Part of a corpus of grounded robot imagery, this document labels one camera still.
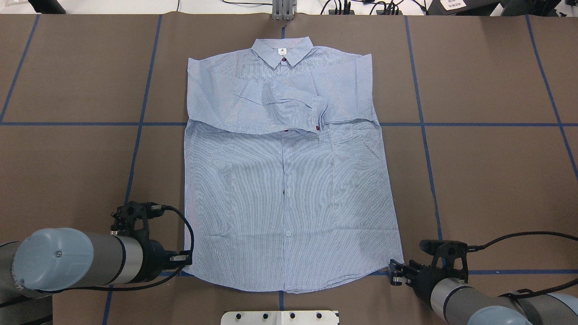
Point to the aluminium frame post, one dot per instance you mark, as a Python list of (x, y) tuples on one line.
[(283, 10)]

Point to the white pedestal base plate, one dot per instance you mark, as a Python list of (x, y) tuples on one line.
[(298, 317)]

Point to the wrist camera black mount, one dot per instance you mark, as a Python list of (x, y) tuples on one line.
[(453, 253), (132, 219)]

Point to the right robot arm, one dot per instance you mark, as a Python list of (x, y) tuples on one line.
[(449, 295)]

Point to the light blue striped shirt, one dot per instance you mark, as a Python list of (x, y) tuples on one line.
[(286, 183)]

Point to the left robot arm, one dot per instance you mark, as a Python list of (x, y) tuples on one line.
[(54, 260)]

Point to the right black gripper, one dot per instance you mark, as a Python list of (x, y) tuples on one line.
[(421, 280)]

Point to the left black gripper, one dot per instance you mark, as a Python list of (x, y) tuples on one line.
[(155, 258)]

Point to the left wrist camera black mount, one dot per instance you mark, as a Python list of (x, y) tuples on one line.
[(132, 219)]

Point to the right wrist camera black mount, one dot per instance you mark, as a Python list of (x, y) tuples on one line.
[(453, 253)]

